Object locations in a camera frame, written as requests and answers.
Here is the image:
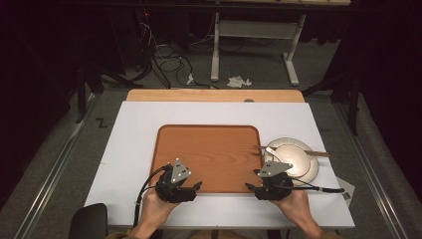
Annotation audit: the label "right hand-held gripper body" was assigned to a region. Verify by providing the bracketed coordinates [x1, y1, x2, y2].
[255, 161, 295, 201]

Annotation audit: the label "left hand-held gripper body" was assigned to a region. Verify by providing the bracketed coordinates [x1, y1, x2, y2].
[154, 158, 198, 204]

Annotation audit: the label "person's left hand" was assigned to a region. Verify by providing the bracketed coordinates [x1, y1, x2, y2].
[139, 189, 180, 231]

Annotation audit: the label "person's right hand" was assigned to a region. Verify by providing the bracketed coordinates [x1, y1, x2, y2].
[271, 189, 316, 229]

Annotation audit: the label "white spoon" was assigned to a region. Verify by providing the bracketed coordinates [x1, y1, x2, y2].
[265, 146, 284, 164]

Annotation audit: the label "wooden tray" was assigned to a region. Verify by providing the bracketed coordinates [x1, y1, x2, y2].
[149, 123, 265, 194]

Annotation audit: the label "white bowl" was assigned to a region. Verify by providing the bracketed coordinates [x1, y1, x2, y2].
[274, 144, 312, 179]

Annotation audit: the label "white plate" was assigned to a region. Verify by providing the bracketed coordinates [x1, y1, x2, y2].
[263, 136, 320, 187]

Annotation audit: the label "wooden chopsticks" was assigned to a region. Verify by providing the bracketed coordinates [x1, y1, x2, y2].
[254, 144, 331, 158]

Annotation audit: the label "grey paper card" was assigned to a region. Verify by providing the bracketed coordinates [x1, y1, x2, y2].
[335, 176, 356, 209]

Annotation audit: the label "black chair back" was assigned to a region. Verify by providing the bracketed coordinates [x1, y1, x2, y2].
[68, 202, 109, 239]

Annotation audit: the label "crumpled white paper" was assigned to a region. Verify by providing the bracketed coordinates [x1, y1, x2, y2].
[226, 75, 253, 90]

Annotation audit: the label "black stand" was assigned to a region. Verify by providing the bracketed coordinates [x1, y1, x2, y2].
[75, 62, 144, 124]
[301, 72, 362, 136]

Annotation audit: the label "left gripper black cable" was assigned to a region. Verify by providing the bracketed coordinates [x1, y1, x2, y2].
[132, 164, 171, 228]

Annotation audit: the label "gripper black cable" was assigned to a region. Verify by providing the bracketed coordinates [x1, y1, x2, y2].
[291, 178, 346, 194]
[132, 164, 171, 228]

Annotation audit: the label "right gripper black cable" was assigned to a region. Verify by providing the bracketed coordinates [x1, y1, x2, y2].
[291, 178, 346, 194]

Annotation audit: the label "metal floor rail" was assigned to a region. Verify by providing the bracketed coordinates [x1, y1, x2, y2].
[13, 94, 102, 239]
[332, 102, 410, 239]

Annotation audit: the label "tangle of floor cables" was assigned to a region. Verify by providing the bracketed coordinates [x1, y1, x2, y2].
[137, 12, 221, 91]

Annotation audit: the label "white desk frame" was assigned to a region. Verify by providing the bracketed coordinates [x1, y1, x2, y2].
[210, 12, 308, 88]

